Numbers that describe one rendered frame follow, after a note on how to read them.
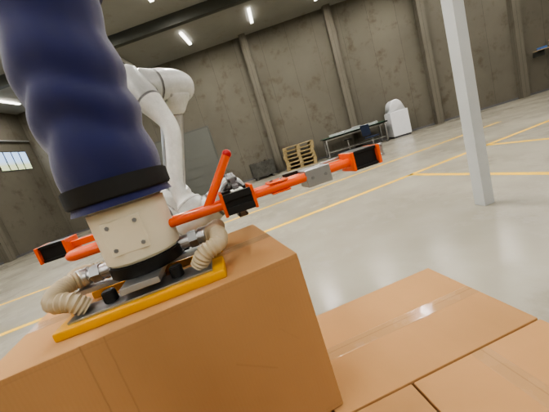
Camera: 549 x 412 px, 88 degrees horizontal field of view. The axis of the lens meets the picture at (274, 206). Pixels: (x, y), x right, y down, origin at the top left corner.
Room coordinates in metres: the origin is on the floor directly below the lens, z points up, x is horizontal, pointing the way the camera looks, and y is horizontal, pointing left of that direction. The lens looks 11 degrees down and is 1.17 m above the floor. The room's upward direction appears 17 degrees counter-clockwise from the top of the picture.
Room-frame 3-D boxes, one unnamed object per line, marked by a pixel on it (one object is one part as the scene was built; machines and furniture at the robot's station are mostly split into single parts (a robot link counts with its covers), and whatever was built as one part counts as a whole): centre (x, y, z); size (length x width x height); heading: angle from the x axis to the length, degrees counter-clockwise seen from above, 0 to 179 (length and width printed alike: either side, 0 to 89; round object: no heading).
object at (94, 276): (0.68, 0.33, 1.01); 0.34 x 0.25 x 0.06; 100
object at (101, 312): (0.58, 0.31, 0.97); 0.34 x 0.10 x 0.05; 100
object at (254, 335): (0.69, 0.32, 0.75); 0.60 x 0.40 x 0.40; 105
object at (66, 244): (0.88, 0.67, 1.07); 0.09 x 0.08 x 0.05; 10
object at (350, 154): (0.78, -0.26, 1.08); 0.08 x 0.07 x 0.05; 100
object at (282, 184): (0.83, 0.16, 1.07); 0.93 x 0.30 x 0.04; 100
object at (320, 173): (0.76, -0.13, 1.07); 0.07 x 0.07 x 0.04; 10
